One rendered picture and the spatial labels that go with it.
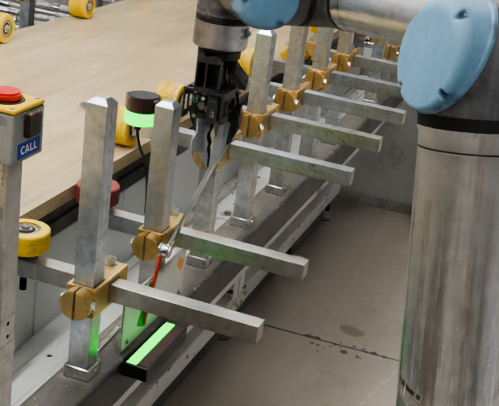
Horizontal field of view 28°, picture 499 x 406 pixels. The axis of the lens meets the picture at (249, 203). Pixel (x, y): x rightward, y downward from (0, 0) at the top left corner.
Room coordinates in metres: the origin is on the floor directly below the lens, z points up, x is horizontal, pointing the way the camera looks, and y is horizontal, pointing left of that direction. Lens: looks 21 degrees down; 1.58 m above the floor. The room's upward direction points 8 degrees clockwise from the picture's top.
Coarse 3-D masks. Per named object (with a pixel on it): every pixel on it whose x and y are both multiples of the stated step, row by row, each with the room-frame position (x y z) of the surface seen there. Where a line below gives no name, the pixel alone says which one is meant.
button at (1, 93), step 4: (0, 88) 1.17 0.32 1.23; (4, 88) 1.17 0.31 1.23; (8, 88) 1.17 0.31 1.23; (12, 88) 1.18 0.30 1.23; (16, 88) 1.18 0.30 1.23; (0, 92) 1.15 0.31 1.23; (4, 92) 1.15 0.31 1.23; (8, 92) 1.16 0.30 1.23; (12, 92) 1.16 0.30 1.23; (16, 92) 1.16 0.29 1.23; (20, 92) 1.17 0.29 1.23; (0, 96) 1.14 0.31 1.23; (4, 96) 1.15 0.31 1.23; (8, 96) 1.15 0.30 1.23; (12, 96) 1.15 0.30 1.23; (16, 96) 1.15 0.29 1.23; (20, 96) 1.16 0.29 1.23; (0, 100) 1.14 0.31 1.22; (4, 100) 1.14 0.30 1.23; (8, 100) 1.15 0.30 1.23; (12, 100) 1.15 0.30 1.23; (16, 100) 1.15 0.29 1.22
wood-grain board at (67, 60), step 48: (144, 0) 3.58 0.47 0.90; (192, 0) 3.71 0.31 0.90; (0, 48) 2.63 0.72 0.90; (48, 48) 2.70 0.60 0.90; (96, 48) 2.78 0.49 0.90; (144, 48) 2.86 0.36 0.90; (192, 48) 2.94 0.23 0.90; (48, 96) 2.26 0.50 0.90; (240, 96) 2.58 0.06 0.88; (48, 144) 1.93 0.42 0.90; (144, 144) 2.01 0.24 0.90; (48, 192) 1.67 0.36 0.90
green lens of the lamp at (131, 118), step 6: (126, 114) 1.65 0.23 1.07; (132, 114) 1.64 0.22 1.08; (138, 114) 1.64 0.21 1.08; (144, 114) 1.64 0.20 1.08; (150, 114) 1.64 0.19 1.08; (126, 120) 1.65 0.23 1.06; (132, 120) 1.64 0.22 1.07; (138, 120) 1.64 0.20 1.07; (144, 120) 1.64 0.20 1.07; (150, 120) 1.64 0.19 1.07; (138, 126) 1.64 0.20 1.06; (144, 126) 1.64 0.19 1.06; (150, 126) 1.64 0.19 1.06
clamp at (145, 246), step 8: (176, 216) 1.71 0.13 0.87; (176, 224) 1.68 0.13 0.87; (184, 224) 1.72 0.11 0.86; (144, 232) 1.63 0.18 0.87; (152, 232) 1.63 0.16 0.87; (168, 232) 1.64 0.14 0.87; (136, 240) 1.61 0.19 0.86; (144, 240) 1.61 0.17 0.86; (152, 240) 1.61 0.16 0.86; (160, 240) 1.62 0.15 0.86; (168, 240) 1.65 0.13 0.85; (136, 248) 1.61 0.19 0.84; (144, 248) 1.61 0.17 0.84; (152, 248) 1.60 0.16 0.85; (136, 256) 1.61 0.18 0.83; (144, 256) 1.61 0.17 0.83; (152, 256) 1.60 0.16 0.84
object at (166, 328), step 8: (160, 328) 1.59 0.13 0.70; (168, 328) 1.60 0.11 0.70; (152, 336) 1.56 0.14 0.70; (160, 336) 1.56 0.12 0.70; (144, 344) 1.53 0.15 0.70; (152, 344) 1.53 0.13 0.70; (136, 352) 1.50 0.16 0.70; (144, 352) 1.50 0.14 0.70; (128, 360) 1.47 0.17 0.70; (136, 360) 1.47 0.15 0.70
